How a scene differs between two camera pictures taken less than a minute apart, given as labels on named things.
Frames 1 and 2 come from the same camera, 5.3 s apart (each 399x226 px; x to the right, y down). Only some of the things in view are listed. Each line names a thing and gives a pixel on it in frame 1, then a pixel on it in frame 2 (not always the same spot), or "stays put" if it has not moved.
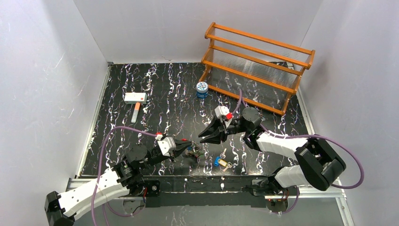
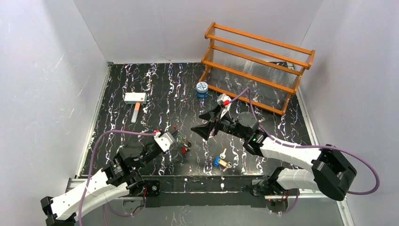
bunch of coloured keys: x=195 y=149 -> x=185 y=145
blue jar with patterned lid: x=202 y=89 stays put
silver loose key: x=222 y=155 stays put
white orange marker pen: x=135 y=113 stays put
